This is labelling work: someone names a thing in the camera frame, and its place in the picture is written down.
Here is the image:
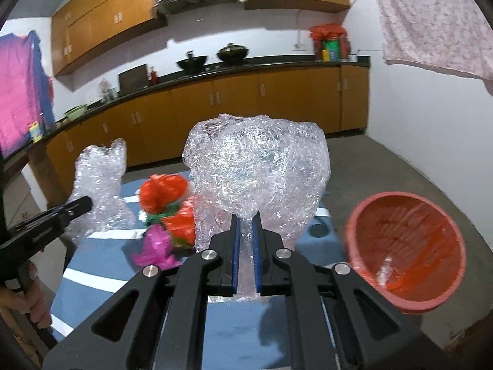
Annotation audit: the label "black kitchen countertop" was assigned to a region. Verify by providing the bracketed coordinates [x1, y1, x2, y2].
[39, 56, 371, 140]

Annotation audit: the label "pink and blue hanging cloth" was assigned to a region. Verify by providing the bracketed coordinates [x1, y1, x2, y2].
[0, 30, 57, 158]

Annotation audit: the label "green bowl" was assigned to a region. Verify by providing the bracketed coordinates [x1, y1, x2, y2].
[63, 105, 89, 121]

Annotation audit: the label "green plastic bag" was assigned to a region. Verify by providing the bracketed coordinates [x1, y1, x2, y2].
[145, 207, 181, 226]

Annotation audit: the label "person's left hand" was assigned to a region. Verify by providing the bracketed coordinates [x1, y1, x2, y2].
[0, 263, 53, 330]

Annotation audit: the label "large red bag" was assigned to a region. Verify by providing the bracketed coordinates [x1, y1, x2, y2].
[310, 23, 351, 61]

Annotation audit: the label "open black wok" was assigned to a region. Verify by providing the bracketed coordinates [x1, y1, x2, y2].
[176, 51, 209, 72]

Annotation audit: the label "small clear bubble wrap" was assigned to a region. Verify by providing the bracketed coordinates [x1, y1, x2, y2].
[63, 138, 136, 245]

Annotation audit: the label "red plastic basket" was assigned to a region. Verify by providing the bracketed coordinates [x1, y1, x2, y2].
[344, 192, 467, 315]

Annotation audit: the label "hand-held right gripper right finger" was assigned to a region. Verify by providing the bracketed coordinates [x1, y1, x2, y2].
[252, 211, 451, 370]

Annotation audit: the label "dark cutting board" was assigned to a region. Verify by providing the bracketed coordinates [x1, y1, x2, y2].
[118, 64, 149, 93]

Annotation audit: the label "pink floral hanging cloth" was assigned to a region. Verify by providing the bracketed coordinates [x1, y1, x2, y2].
[369, 0, 493, 82]

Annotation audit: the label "clear plastic scrap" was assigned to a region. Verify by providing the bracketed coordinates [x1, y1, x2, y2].
[375, 256, 398, 288]

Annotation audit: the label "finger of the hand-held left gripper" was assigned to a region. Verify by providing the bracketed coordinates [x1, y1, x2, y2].
[36, 196, 93, 227]

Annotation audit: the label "long wooden wall cabinet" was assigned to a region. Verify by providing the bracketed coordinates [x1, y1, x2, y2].
[51, 0, 169, 77]

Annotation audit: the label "large clear bubble wrap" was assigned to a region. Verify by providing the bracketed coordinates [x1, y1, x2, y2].
[182, 113, 332, 303]

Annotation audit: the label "pink plastic bag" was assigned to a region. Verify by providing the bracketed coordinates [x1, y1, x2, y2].
[132, 224, 182, 271]

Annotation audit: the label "blue white striped tablecloth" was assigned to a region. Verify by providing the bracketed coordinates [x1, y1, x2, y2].
[50, 169, 347, 370]

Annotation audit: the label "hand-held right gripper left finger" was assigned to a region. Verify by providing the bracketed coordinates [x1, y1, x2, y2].
[42, 213, 242, 370]

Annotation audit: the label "glass jar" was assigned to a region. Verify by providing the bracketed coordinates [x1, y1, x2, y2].
[99, 79, 116, 103]

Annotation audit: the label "black wok with lid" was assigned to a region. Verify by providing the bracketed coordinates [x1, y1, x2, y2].
[216, 43, 250, 64]

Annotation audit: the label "red plastic bag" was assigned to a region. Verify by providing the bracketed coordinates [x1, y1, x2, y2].
[139, 174, 189, 215]
[162, 196, 197, 248]

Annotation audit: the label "wooden base cabinets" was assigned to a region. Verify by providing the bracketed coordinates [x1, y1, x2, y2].
[44, 64, 370, 201]

